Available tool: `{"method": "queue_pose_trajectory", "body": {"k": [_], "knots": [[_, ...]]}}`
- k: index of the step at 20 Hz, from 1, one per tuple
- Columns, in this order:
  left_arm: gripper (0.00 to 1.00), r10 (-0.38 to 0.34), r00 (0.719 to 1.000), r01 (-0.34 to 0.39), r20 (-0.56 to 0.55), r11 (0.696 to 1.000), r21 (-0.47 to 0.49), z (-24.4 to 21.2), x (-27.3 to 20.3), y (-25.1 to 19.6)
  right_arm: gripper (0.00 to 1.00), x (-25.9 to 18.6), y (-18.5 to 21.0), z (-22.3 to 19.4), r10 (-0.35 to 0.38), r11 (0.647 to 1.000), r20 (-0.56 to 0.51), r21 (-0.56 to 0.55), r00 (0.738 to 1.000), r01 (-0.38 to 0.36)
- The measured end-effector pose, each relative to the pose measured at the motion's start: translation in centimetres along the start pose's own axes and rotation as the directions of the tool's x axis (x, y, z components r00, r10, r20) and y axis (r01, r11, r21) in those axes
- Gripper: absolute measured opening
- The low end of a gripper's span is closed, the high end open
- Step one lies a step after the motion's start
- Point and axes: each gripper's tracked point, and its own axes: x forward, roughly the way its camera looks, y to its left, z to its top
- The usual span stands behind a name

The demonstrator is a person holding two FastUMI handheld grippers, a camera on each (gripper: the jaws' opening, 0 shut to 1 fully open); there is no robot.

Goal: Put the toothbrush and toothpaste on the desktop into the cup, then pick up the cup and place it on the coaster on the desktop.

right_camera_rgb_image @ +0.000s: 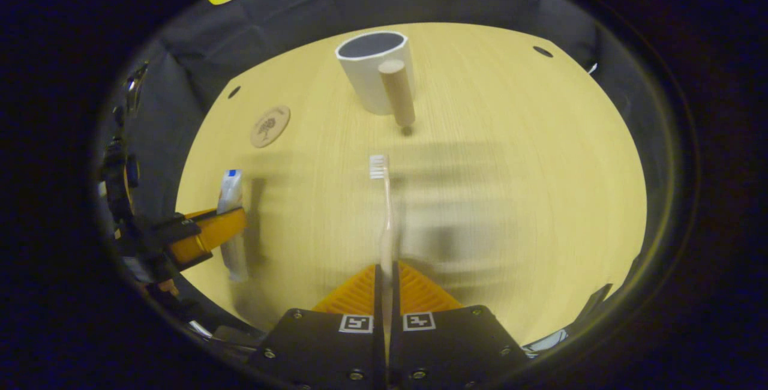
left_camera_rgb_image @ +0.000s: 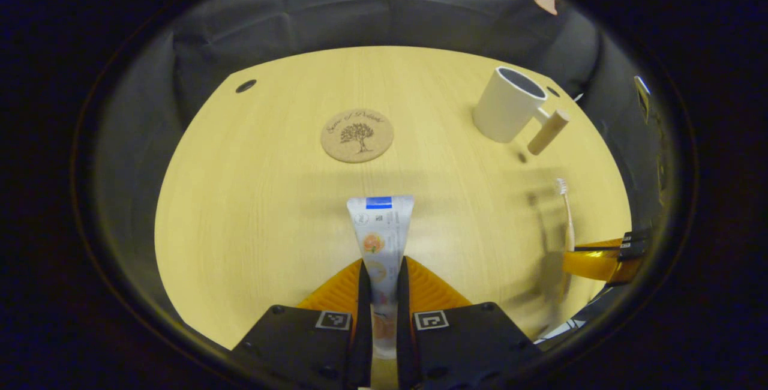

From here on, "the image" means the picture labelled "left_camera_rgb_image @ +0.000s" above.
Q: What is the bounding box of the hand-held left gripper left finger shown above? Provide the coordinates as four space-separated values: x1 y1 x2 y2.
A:
231 258 374 390

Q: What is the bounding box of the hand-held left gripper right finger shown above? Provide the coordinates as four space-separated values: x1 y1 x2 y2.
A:
396 256 544 390

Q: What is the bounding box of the white toothbrush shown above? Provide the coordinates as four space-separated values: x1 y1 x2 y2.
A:
555 178 577 253

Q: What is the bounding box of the white toothpaste tube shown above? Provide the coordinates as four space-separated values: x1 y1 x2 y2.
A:
347 195 415 359

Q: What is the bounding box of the white cup with wooden handle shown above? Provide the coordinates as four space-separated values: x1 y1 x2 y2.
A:
472 66 571 156

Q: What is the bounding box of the round cork coaster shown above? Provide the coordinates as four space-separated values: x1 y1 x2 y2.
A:
320 108 395 164

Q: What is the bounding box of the black backdrop cloth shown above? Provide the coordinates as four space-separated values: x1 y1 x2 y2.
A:
90 0 667 331

